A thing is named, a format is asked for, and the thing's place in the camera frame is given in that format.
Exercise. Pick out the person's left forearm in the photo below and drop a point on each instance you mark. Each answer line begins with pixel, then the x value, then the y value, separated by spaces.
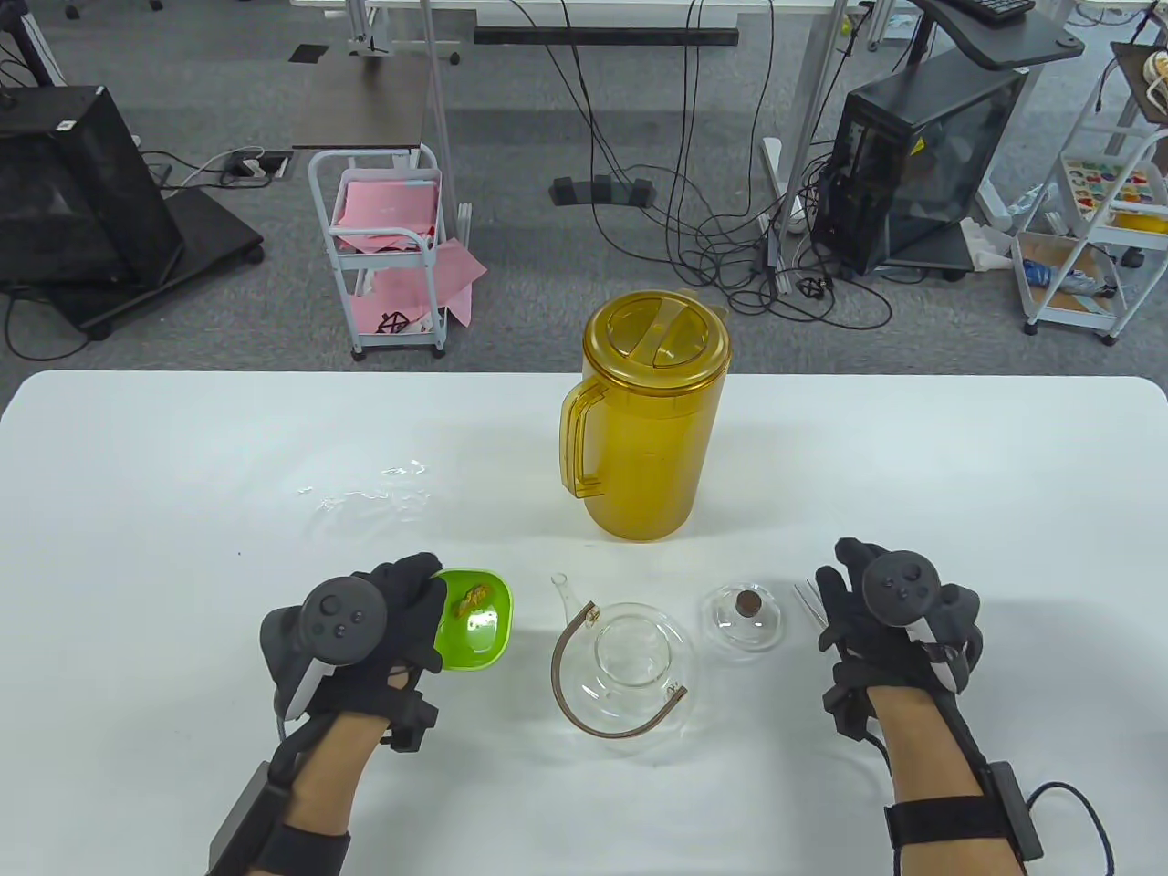
pixel 338 776

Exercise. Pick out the white plastic bags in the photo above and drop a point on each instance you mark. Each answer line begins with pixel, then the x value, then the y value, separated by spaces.
pixel 985 246

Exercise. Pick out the aluminium pole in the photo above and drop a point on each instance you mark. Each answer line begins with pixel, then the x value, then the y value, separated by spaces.
pixel 436 137

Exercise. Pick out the glass teapot lid cork knob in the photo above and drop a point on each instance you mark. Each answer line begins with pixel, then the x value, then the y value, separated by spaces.
pixel 748 602

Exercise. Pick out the dark brown side table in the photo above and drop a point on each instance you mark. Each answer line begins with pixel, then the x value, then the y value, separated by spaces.
pixel 365 100

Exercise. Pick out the green plastic bowl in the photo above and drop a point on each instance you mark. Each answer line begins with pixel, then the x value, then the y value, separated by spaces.
pixel 474 643

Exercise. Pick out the clear water puddle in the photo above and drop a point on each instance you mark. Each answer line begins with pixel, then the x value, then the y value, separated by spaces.
pixel 365 497

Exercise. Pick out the person's right forearm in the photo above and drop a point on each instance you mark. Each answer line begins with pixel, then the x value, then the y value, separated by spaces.
pixel 922 757

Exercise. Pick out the black rolling base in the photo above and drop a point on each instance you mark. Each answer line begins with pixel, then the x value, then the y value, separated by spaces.
pixel 201 228

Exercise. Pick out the black hand controller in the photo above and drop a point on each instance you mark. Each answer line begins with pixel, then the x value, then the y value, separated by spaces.
pixel 342 620
pixel 903 584

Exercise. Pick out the black keyboard tray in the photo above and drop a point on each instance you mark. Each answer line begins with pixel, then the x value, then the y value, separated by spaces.
pixel 1013 41

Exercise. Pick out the black desk foot bar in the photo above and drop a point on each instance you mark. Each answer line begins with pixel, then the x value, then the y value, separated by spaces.
pixel 602 36

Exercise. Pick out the black keyboard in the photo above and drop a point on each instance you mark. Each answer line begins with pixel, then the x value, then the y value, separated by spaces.
pixel 995 7

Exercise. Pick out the pink paper sheets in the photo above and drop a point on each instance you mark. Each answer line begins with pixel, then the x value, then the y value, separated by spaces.
pixel 383 205

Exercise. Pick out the floor socket box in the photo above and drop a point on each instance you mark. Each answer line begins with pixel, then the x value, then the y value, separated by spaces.
pixel 260 166

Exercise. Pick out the person's right hand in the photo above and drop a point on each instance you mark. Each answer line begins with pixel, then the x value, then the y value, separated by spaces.
pixel 844 639

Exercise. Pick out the dried chrysanthemum flowers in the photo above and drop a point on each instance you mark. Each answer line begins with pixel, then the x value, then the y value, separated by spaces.
pixel 473 599

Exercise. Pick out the white utility cart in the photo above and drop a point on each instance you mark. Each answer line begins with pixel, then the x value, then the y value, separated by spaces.
pixel 1068 319

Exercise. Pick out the glass teapot with infuser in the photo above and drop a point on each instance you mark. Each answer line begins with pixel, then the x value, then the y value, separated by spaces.
pixel 630 657

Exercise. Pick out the blue packet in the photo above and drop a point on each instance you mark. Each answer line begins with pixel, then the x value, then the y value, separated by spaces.
pixel 1068 278

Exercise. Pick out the black computer tower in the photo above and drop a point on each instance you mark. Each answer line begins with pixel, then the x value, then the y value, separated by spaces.
pixel 912 164

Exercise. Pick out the yellow round container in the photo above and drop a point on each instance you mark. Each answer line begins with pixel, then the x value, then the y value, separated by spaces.
pixel 1141 221

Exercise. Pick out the yellow plastic pitcher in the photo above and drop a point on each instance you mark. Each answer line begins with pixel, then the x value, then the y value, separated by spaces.
pixel 639 456

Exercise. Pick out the brown tray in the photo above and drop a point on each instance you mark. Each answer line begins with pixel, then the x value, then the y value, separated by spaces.
pixel 1131 100

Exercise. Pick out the metal tweezers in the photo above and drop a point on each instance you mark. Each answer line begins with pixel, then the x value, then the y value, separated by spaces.
pixel 805 599

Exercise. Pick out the colourful puzzle board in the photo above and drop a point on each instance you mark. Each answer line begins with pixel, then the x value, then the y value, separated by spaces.
pixel 1104 187

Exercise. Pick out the person's left hand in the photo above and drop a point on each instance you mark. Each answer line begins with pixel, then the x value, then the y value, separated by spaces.
pixel 406 602

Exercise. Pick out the white rolling cart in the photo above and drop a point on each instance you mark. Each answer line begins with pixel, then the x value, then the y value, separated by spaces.
pixel 388 262

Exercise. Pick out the white desk leg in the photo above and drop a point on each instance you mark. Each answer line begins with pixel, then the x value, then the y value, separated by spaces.
pixel 812 109

